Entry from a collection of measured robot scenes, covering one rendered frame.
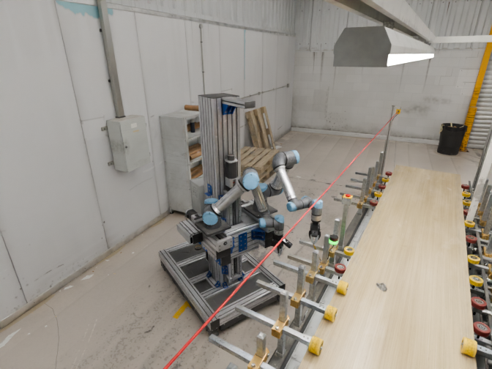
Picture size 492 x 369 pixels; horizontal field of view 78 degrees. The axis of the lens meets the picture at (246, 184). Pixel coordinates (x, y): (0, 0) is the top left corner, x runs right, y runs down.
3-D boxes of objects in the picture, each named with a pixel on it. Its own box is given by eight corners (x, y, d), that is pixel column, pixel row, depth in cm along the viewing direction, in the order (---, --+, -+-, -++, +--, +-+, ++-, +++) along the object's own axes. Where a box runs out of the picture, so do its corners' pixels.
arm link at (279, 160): (270, 151, 234) (294, 209, 219) (282, 148, 238) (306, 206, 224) (264, 158, 244) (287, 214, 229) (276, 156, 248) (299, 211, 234)
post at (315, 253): (307, 306, 221) (312, 250, 202) (309, 303, 224) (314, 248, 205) (312, 307, 219) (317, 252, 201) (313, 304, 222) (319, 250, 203)
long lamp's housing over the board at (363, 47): (332, 66, 70) (335, 28, 67) (417, 57, 258) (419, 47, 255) (387, 67, 65) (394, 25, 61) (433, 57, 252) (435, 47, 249)
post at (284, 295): (277, 355, 180) (280, 292, 162) (279, 351, 183) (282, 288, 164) (282, 358, 179) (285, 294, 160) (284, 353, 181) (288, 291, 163)
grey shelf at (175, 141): (169, 213, 487) (158, 116, 426) (200, 192, 562) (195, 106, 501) (192, 219, 469) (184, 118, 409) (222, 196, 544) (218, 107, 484)
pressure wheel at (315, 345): (310, 337, 156) (315, 333, 163) (307, 353, 155) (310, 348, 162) (322, 342, 153) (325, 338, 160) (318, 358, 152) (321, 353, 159)
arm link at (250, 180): (211, 220, 243) (261, 175, 229) (209, 230, 229) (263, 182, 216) (200, 210, 239) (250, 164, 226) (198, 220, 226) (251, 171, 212)
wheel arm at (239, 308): (234, 310, 181) (234, 306, 179) (237, 307, 184) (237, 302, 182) (315, 350, 157) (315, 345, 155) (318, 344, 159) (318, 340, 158)
